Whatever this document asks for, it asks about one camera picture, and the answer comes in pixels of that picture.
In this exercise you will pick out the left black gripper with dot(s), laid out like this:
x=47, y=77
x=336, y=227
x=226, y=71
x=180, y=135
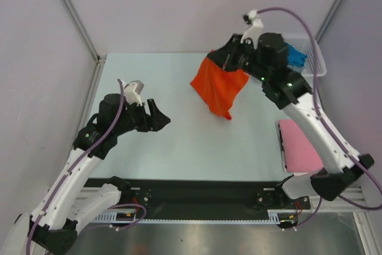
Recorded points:
x=156, y=123

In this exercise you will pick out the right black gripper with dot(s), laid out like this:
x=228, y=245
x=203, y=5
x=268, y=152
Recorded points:
x=225, y=56

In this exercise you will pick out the orange t shirt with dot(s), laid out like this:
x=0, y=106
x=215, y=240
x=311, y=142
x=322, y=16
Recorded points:
x=218, y=88

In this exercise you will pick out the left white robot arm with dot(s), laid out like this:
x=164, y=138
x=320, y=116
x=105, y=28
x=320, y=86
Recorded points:
x=54, y=225

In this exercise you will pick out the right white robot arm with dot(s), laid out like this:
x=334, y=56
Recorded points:
x=267, y=61

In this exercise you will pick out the blue t shirt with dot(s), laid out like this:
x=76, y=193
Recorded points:
x=295, y=58

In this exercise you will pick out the white plastic basket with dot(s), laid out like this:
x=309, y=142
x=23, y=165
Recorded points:
x=314, y=64

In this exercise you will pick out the pink folded t shirt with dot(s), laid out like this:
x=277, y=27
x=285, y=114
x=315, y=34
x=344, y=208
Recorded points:
x=298, y=154

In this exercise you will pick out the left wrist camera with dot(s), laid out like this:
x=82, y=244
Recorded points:
x=132, y=92

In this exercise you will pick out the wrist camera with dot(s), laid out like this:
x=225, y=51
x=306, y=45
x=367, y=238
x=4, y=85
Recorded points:
x=132, y=92
x=255, y=26

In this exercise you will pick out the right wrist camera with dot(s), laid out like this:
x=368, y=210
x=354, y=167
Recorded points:
x=255, y=26

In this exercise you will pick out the left corner aluminium post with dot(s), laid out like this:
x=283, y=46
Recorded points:
x=80, y=27

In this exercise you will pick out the corner aluminium post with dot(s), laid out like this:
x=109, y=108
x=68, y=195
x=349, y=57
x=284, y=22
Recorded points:
x=335, y=6
x=80, y=27

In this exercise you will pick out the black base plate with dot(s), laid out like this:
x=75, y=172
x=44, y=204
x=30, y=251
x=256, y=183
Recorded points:
x=205, y=199

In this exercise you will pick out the white cable duct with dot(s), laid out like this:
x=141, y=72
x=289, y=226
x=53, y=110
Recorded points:
x=119, y=217

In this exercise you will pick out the right corner aluminium post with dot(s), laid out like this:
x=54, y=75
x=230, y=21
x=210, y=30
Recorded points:
x=335, y=6

